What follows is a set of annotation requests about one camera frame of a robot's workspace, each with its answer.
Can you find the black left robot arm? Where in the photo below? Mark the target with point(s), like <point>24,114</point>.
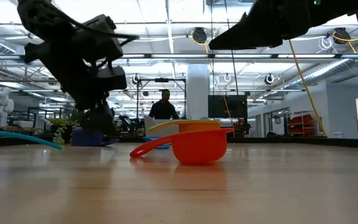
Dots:
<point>42,15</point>

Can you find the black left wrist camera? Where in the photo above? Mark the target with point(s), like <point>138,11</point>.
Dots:
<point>112,78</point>

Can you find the small blue measuring cup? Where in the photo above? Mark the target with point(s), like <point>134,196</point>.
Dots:
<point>163,147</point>

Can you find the black aluminium table frame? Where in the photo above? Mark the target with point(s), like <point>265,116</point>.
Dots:
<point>291,141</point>

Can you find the white pillar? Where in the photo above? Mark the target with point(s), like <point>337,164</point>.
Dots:
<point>197,93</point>

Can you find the black monitor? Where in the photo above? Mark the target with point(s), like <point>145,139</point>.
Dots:
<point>227,107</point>

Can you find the light blue measuring cup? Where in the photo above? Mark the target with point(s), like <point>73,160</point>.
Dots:
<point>17,136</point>

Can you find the grey plastic basket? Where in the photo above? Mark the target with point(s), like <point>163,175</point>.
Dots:
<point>166,133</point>

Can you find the artificial succulent plant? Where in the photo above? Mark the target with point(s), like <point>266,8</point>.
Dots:
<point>61,132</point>

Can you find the red measuring cup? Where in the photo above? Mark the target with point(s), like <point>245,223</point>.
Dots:
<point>194,149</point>

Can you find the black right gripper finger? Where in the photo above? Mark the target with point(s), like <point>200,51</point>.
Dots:
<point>247,37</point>

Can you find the red storage bin shelf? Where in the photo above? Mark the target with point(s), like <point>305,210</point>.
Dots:
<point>301,121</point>

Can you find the white robot figure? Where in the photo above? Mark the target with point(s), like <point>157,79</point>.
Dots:
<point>0,105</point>

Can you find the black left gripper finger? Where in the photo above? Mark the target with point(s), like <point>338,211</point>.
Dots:
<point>109,121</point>
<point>92,119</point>

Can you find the green measuring cup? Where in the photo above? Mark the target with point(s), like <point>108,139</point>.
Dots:
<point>162,125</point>

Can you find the person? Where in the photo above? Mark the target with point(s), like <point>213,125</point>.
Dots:
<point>163,110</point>

